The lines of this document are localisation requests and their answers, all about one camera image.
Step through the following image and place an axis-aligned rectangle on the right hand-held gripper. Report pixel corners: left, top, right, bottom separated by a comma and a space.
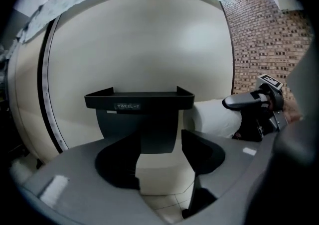
221, 74, 290, 143

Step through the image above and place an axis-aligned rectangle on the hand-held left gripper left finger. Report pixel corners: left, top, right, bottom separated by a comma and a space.
23, 129, 160, 225

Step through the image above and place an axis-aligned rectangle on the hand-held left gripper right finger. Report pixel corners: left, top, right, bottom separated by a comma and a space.
181, 129, 277, 220

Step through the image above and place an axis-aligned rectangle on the white paper roll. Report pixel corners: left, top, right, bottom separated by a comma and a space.
191, 98, 243, 139

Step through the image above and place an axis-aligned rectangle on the person's right forearm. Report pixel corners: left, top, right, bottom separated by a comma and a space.
283, 98, 304, 123

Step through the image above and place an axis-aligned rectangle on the white cloth bundle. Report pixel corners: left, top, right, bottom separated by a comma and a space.
9, 158, 34, 191

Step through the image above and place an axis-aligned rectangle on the person's grey shirt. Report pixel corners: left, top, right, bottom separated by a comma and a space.
286, 42, 319, 125

